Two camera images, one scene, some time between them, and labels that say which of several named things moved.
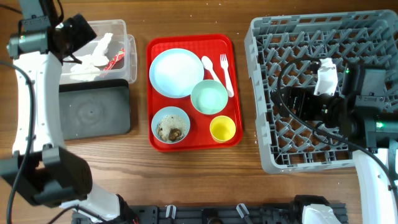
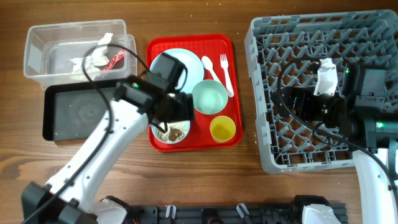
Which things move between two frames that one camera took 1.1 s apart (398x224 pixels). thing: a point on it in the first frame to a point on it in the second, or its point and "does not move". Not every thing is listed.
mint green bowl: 209,97 does not move
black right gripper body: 304,104 does not move
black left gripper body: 78,35 to 179,108
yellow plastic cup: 222,129 does not move
